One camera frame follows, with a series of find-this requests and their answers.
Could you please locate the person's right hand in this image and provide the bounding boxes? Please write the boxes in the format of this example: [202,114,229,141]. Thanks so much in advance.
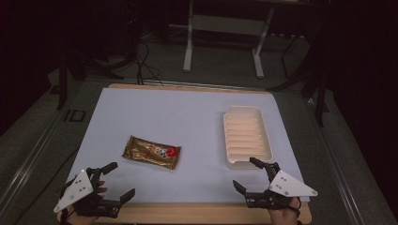
[267,197,302,225]

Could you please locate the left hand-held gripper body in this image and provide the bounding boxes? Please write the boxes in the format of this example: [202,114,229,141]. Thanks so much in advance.
[53,167,123,219]

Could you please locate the pale blue table mat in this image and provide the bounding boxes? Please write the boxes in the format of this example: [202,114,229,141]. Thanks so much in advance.
[67,87,311,204]

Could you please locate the white metal desk frame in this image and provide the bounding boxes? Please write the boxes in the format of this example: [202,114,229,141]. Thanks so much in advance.
[182,0,276,79]

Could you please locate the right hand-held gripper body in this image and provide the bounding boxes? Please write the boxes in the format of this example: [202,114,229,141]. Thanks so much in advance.
[243,161,319,211]

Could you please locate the cream ribbed plastic tray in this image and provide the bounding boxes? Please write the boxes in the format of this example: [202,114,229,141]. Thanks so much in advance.
[222,105,274,171]

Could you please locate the gold foil snack packet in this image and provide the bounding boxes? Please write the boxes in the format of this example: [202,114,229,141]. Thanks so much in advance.
[121,134,182,171]

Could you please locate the black stand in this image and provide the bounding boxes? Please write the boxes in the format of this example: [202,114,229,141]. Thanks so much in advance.
[55,51,125,111]
[267,29,331,128]

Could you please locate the black cables on floor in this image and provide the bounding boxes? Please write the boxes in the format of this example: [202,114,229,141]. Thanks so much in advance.
[134,40,164,86]

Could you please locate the person's left hand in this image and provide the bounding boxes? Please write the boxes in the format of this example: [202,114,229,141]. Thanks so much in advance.
[64,179,109,225]

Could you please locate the black square floor plate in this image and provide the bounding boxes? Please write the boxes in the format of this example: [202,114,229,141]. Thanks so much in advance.
[63,109,87,123]

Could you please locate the metal floor rail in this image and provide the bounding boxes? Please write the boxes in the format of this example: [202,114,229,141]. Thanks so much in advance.
[305,97,367,225]
[0,93,79,207]
[142,79,270,92]

